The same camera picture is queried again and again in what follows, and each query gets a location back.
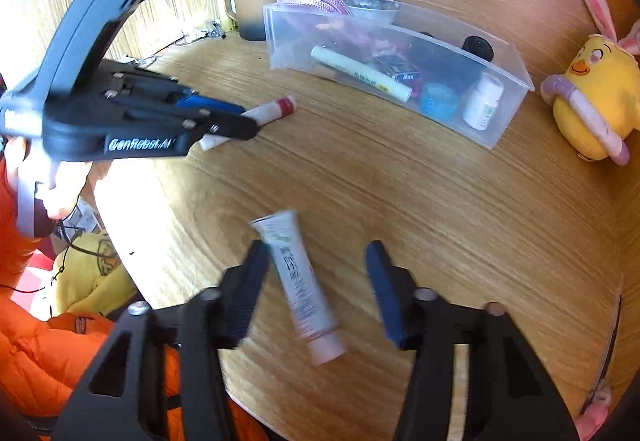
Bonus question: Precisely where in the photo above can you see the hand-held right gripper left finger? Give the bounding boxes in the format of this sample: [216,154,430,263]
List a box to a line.
[50,239,272,441]

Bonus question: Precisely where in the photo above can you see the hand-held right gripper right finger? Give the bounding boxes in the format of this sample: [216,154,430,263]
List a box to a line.
[365,241,581,441]

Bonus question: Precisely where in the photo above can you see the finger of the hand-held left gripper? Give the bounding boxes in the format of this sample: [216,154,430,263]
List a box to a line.
[125,106,258,140]
[117,71,246,112]

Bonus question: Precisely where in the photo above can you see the white marker pen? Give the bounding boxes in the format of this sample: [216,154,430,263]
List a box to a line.
[200,95,297,152]

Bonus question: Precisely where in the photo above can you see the white green cream tube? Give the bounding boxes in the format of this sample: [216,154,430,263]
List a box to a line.
[249,210,348,367]

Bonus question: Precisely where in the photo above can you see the clear plastic organizer box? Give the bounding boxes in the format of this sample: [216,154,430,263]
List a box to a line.
[262,0,536,150]

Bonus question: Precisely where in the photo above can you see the pink scissors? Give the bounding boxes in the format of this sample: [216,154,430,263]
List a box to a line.
[320,18,396,56]

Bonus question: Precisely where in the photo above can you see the person's left hand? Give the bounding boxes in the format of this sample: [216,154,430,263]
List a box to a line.
[42,162,93,223]

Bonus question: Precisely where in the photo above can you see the metal keyring with keys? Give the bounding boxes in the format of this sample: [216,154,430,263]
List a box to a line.
[180,21,228,46]

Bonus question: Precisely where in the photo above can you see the brown grey ceramic mug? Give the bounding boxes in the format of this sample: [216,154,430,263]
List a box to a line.
[222,0,291,42]

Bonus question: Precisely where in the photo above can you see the pale yellow cream tube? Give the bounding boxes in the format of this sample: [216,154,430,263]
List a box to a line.
[310,46,414,102]

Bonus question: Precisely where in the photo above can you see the yellow plush item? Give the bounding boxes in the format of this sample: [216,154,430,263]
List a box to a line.
[50,231,138,317]

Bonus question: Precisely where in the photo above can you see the blue small box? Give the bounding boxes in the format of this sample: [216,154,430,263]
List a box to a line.
[372,55,422,82]

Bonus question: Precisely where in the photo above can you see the blue tape roll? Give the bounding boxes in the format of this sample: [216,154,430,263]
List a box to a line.
[419,82,459,122]

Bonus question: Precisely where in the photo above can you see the white plastic bottle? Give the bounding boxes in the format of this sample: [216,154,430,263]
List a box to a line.
[462,72,505,130]

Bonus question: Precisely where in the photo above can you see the orange jacket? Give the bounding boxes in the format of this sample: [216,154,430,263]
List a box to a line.
[0,156,271,441]

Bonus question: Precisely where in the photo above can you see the purple bottle black cap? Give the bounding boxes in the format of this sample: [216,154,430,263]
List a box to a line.
[461,35,496,62]

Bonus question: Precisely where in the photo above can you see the yellow chick plush toy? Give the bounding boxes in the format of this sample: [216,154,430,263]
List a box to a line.
[540,0,640,166]

